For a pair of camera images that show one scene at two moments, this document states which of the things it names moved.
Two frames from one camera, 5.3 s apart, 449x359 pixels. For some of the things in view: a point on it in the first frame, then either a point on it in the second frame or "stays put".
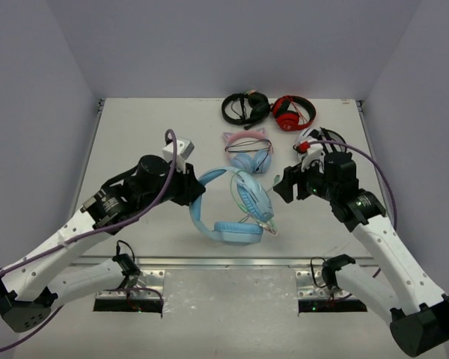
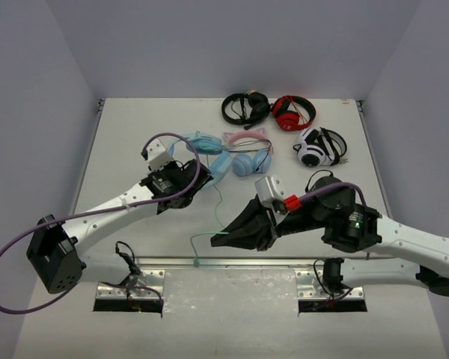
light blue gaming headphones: x=255 y=205 to x=206 y=144
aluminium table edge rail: x=203 y=262 stays put
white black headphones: x=321 y=134 stays put
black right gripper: x=292 y=175 to x=254 y=228
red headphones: x=288 y=120 stays put
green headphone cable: x=275 y=231 to x=196 y=262
